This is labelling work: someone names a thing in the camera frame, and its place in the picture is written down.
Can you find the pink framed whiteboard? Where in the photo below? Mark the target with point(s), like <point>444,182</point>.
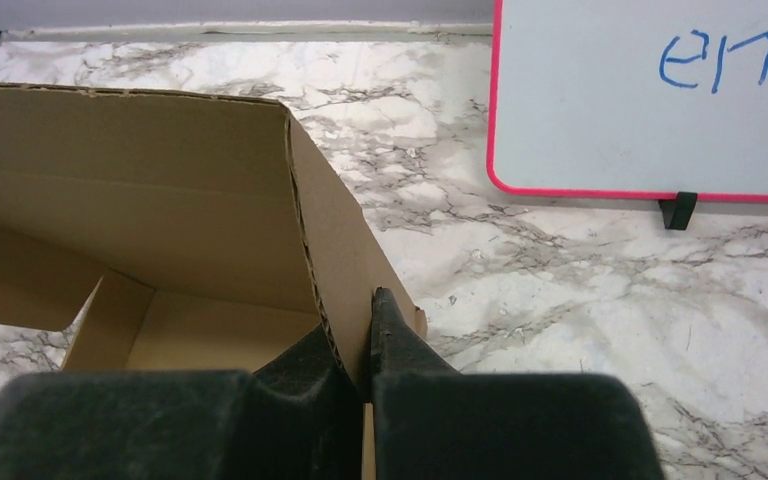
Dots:
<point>630,99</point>

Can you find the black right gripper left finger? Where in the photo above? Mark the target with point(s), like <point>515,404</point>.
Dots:
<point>298,417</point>

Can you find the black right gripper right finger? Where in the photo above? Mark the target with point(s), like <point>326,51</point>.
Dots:
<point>432,422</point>

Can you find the black left whiteboard stand foot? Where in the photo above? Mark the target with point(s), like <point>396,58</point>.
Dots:
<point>677,212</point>

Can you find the brown cardboard box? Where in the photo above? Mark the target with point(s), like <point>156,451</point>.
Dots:
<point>182,232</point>

